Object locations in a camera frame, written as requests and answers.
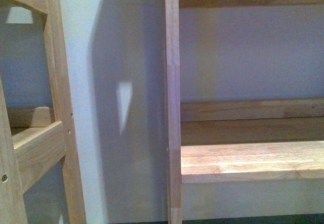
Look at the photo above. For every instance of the wooden shelf unit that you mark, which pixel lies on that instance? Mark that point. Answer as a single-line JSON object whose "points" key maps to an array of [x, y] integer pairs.
{"points": [[240, 141]]}

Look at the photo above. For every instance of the wooden rack beside shelf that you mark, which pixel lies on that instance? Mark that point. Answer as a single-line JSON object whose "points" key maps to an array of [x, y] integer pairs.
{"points": [[34, 139]]}

